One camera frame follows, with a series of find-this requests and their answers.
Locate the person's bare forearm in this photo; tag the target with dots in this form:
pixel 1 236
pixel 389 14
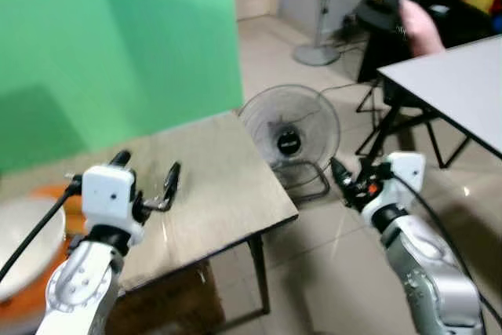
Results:
pixel 420 29

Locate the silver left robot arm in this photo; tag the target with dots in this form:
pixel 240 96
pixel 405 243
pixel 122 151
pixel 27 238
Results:
pixel 78 288

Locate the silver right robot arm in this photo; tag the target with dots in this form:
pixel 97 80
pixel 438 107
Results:
pixel 427 272

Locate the wooden table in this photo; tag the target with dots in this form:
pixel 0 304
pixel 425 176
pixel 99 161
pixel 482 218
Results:
pixel 223 186

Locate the black floor fan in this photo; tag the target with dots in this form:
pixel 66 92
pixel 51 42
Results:
pixel 289 140

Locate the green screen backdrop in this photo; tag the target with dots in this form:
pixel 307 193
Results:
pixel 94 45

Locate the white bowl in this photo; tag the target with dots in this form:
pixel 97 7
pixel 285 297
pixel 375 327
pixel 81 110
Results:
pixel 27 245

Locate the grey standing fan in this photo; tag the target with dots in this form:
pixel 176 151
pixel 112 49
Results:
pixel 318 52

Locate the white folding table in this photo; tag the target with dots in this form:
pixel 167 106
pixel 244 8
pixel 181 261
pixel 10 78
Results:
pixel 459 84

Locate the black chair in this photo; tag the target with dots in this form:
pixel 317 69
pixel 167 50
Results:
pixel 380 37

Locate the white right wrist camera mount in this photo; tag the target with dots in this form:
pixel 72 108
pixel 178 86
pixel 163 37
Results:
pixel 400 178

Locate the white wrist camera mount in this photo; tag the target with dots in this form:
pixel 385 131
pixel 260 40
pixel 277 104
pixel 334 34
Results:
pixel 107 192
pixel 400 178

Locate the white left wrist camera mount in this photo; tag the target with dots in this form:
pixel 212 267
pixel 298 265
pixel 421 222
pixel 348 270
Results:
pixel 107 192

